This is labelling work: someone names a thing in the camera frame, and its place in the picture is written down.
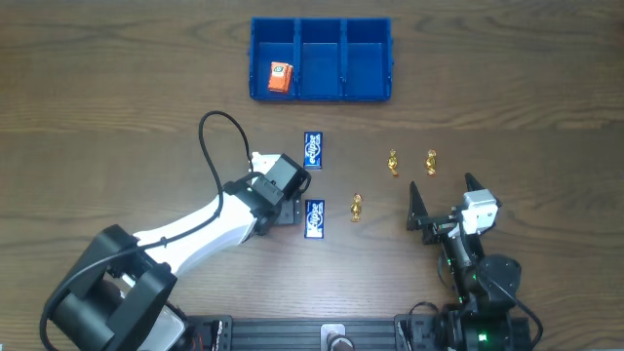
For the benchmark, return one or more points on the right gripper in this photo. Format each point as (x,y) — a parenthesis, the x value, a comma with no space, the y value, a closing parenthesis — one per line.
(434,227)

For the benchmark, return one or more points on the blue candy pack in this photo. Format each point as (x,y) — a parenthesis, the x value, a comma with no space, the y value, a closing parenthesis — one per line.
(313,150)
(314,219)

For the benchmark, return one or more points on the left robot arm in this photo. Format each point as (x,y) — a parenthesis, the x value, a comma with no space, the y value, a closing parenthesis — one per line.
(205,229)

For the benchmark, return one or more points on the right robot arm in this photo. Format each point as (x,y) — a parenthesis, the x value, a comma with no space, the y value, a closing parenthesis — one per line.
(499,280)

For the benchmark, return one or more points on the gold wrapped candy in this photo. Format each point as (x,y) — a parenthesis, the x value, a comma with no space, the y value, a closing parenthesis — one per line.
(393,163)
(356,207)
(431,163)

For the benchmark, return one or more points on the blue tray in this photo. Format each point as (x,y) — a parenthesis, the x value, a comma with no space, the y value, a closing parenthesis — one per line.
(319,73)

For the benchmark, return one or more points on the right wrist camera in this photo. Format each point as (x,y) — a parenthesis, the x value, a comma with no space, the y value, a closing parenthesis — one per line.
(480,212)

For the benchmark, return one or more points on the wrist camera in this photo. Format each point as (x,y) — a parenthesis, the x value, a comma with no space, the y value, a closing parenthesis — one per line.
(265,162)
(480,212)

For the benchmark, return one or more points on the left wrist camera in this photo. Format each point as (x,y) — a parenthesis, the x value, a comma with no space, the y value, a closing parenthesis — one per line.
(265,162)

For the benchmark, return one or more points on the mounting rail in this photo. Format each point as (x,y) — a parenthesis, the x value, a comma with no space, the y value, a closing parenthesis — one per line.
(283,334)

